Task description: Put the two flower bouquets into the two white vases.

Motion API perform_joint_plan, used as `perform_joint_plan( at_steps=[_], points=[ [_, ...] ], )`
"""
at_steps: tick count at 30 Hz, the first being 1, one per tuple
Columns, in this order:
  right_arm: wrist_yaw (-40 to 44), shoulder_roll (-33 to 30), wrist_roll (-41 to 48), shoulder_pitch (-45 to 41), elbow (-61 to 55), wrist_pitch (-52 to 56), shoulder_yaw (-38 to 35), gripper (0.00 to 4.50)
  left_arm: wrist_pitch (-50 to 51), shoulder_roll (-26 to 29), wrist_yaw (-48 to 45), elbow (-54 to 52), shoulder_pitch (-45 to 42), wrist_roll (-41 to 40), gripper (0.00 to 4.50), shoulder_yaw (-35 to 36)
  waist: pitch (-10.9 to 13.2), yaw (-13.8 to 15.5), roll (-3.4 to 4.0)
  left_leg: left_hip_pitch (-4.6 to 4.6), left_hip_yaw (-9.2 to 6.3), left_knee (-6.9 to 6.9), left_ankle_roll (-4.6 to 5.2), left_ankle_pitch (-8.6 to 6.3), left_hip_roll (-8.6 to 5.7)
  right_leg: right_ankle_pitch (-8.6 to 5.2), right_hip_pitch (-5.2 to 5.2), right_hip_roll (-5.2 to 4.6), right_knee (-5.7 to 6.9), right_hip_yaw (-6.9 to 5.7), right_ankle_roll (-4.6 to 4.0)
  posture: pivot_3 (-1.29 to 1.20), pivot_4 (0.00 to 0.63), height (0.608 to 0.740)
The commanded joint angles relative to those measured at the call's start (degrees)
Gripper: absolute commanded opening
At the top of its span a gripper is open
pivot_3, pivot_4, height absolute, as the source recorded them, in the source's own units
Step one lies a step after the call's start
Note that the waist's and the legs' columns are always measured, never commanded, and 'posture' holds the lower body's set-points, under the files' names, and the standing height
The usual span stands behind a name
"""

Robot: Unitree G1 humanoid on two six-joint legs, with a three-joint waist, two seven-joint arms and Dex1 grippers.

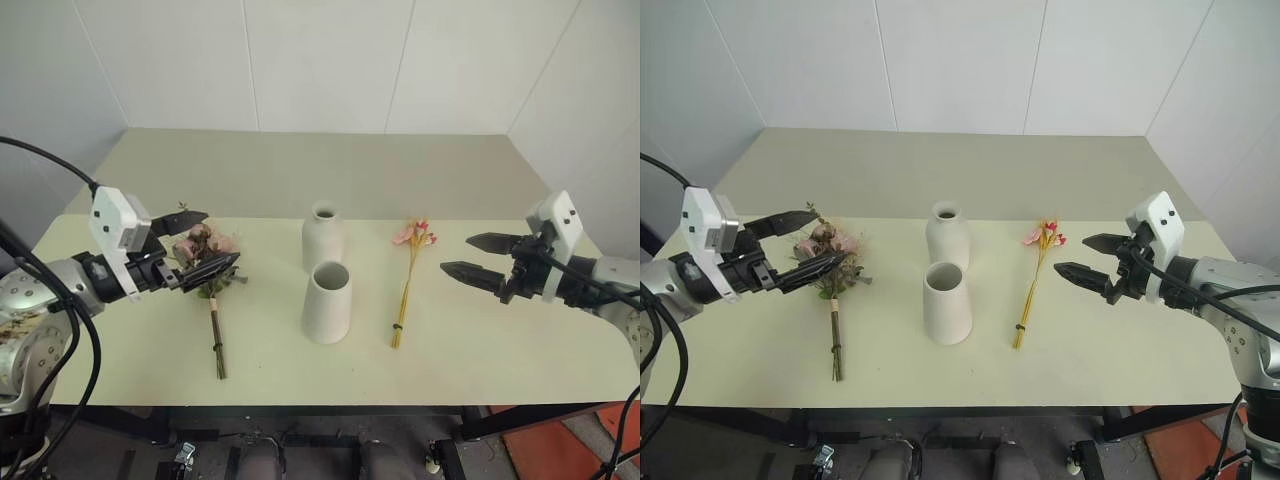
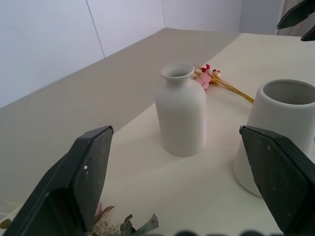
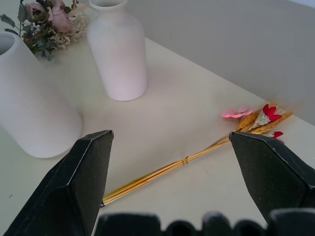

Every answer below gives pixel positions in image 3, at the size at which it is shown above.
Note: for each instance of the white ceramic bottle vase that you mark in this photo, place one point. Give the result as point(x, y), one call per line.
point(118, 54)

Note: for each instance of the large white ceramic vase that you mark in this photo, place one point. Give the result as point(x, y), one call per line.
point(32, 105)

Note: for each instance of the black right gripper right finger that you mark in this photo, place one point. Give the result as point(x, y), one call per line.
point(268, 172)

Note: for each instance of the dried wheat and red flower bouquet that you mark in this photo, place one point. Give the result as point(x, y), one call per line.
point(258, 120)

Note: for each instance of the pink rose bouquet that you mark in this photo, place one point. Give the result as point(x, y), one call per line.
point(53, 24)

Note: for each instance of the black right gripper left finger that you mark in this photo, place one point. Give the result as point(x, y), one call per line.
point(71, 186)

